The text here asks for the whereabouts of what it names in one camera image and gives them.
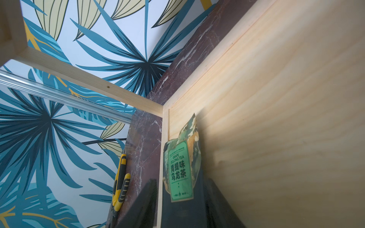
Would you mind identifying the light wooden two-tier shelf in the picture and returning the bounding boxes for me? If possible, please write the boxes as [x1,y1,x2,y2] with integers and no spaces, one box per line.
[1,1,365,228]

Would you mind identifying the yellow black pliers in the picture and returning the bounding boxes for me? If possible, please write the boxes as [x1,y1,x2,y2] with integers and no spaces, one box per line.
[107,173,131,228]

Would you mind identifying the yellow utility knife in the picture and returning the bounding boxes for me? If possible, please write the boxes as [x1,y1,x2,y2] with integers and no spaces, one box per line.
[112,154,127,206]

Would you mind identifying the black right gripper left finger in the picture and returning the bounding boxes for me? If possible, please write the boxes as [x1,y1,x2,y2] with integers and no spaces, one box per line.
[115,179,158,228]

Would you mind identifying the green tea bag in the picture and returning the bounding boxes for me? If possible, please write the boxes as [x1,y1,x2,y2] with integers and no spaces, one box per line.
[163,115,202,203]

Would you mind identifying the left aluminium corner post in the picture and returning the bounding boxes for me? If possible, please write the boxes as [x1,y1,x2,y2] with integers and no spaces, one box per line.
[1,70,132,125]

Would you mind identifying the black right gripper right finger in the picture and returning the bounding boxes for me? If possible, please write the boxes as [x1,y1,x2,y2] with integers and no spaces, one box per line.
[199,177,245,228]

